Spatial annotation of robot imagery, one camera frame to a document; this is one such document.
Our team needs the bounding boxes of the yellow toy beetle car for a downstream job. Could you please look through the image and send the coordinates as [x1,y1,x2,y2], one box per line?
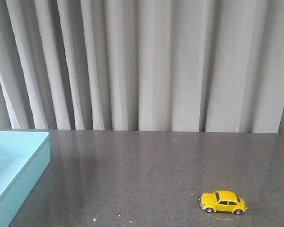
[199,190,247,215]

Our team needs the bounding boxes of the light blue box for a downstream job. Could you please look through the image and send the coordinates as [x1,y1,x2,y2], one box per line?
[0,131,51,227]

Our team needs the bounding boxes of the grey pleated curtain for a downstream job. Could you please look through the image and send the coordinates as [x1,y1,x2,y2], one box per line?
[0,0,284,133]

